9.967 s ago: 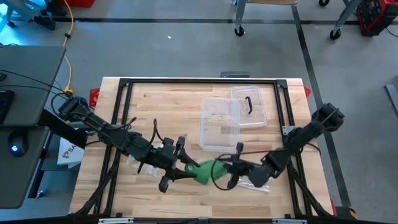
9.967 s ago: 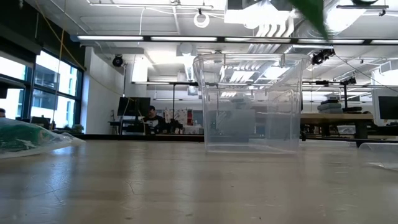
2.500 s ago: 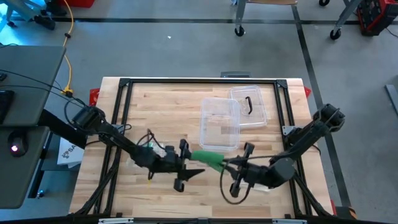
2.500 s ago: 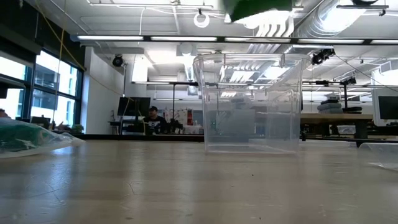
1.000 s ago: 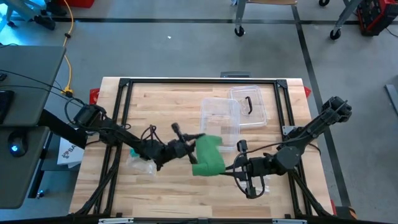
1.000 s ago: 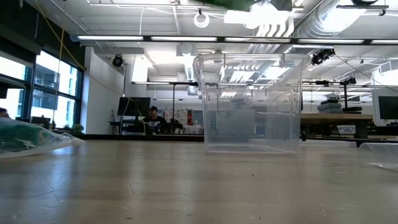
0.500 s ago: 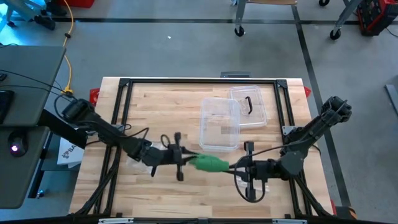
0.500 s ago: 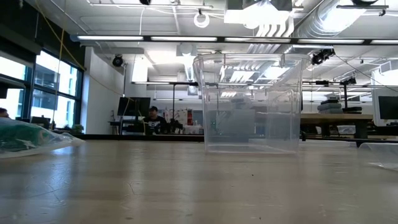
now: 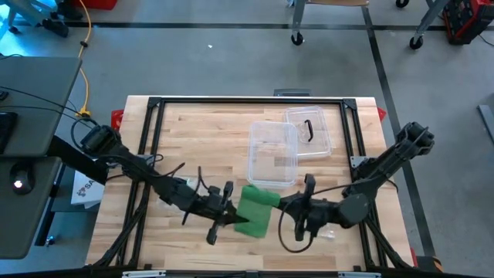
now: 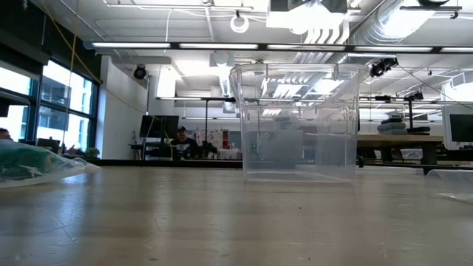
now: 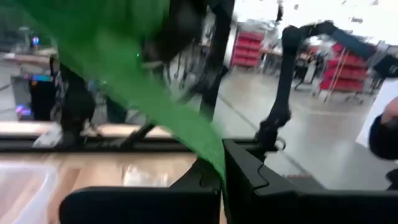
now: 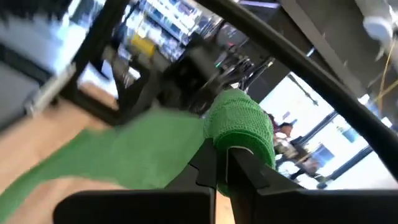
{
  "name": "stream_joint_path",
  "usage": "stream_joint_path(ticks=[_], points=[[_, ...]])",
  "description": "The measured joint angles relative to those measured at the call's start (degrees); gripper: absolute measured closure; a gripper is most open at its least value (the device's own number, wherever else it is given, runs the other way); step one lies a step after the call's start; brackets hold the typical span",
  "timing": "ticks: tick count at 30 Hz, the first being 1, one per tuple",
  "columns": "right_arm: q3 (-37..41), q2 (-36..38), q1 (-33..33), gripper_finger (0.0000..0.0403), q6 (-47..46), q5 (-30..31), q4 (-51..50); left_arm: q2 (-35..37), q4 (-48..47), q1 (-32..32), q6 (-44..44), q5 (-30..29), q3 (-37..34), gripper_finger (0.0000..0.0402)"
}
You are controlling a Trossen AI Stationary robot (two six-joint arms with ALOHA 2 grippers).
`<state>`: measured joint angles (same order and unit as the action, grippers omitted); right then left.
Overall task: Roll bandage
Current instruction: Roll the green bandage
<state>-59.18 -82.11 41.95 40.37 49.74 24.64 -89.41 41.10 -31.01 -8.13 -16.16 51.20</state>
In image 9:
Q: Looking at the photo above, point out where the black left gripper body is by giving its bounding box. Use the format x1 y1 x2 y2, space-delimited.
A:
198 181 235 246

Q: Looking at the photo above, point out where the white printed paper sheet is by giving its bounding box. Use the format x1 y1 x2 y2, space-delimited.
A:
70 172 106 209

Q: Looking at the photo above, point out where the grey desk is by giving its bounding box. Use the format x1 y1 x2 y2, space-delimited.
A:
0 56 83 260

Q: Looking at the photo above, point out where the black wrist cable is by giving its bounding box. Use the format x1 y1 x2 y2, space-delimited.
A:
277 181 387 254
181 161 211 225

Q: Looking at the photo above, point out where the clear lid with black handle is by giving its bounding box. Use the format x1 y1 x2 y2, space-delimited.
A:
284 106 333 160

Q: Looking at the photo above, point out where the red plastic bin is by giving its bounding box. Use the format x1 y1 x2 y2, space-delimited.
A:
71 0 119 11

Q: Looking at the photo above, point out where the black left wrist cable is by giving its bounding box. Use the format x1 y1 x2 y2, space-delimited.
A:
181 161 211 225

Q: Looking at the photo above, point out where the grey metal plate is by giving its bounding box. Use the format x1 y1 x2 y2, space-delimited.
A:
273 88 312 97

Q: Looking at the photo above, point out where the silver metal bracket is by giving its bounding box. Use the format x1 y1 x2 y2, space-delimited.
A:
122 270 167 278
338 271 381 278

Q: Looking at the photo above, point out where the clear plastic storage box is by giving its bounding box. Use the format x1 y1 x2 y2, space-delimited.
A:
246 120 299 189

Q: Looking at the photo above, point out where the grey table leg with caster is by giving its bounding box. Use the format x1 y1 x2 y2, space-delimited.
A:
290 0 310 46
408 0 451 50

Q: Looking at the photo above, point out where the black aluminium table frame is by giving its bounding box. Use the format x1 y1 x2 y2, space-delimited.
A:
86 95 420 271

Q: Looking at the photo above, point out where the yellow cable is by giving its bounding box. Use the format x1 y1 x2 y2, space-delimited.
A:
76 0 96 119

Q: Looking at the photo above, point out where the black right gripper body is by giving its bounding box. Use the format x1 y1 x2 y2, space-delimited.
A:
293 173 340 242

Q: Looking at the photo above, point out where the light green elastic bandage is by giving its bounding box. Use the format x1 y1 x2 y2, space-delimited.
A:
234 184 282 239

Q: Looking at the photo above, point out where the red and black crate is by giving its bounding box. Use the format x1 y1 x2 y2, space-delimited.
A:
442 0 494 46

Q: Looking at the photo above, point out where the black keyboard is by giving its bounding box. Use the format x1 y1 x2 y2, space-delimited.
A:
0 111 19 155

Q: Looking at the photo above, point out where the black computer mouse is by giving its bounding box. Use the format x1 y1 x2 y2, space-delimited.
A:
9 161 36 196

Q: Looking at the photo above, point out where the office chair base with casters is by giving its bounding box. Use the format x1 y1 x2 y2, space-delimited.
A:
7 0 84 39

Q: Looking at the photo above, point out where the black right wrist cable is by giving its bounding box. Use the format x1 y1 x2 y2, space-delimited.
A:
277 181 387 254

